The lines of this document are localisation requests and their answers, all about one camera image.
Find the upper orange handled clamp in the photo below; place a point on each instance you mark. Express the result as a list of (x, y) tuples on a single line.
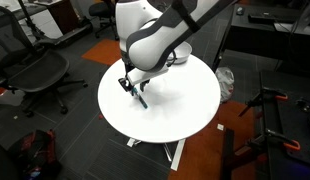
[(264, 94)]

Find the white plastic bag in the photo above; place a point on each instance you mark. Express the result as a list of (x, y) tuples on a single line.
[(226, 82)]

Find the black keyboard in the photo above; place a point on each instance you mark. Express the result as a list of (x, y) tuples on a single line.
[(261, 18)]

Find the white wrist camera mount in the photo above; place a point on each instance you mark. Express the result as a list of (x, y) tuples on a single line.
[(146, 74)]

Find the white bowl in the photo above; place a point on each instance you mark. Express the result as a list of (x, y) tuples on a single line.
[(181, 53)]

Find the lower orange handled clamp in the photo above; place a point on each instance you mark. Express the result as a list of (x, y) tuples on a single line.
[(259, 141)]

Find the round white table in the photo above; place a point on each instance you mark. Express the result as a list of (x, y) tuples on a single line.
[(180, 102)]

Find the black mesh office chair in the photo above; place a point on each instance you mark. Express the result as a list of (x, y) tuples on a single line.
[(24, 67)]

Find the orange handled clamp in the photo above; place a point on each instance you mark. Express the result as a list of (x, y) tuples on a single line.
[(259, 141), (264, 94)]

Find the teal marker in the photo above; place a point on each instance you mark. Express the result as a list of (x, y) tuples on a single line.
[(144, 104)]

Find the black workbench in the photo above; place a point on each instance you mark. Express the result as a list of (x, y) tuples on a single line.
[(290, 118)]

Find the black desk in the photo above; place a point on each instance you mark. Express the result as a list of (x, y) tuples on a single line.
[(287, 39)]

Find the white paper scrap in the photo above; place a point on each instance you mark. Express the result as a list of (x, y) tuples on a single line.
[(220, 127)]

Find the red black backpack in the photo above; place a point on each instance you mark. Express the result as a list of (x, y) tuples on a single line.
[(35, 156)]

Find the computer mouse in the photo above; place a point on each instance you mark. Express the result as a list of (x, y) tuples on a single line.
[(240, 11)]

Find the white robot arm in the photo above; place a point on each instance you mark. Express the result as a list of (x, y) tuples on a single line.
[(147, 36)]

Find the dark wood cabinet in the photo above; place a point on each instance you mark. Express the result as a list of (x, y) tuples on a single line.
[(63, 13)]

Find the black rolling office chair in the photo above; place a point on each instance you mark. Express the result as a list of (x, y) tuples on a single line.
[(105, 11)]

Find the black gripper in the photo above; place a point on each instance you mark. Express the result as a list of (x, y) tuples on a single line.
[(127, 86)]

